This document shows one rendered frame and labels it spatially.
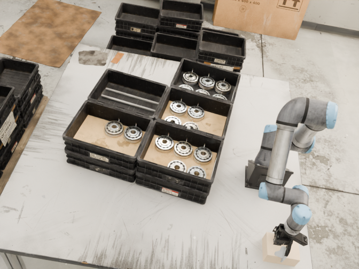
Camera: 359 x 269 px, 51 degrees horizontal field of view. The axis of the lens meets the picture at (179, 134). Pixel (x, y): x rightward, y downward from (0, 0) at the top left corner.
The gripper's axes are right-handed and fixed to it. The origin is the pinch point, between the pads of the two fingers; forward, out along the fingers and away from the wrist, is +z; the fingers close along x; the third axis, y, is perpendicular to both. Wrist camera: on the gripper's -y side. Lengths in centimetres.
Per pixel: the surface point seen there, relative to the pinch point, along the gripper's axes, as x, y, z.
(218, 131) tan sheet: -63, 36, -8
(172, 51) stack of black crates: -194, 75, 37
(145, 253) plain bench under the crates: 12, 66, 5
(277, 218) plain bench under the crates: -19.4, -0.9, 5.3
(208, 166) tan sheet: -36, 40, -8
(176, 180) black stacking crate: -22, 57, -10
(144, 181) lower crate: -24, 73, -1
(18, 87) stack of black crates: -115, 183, 36
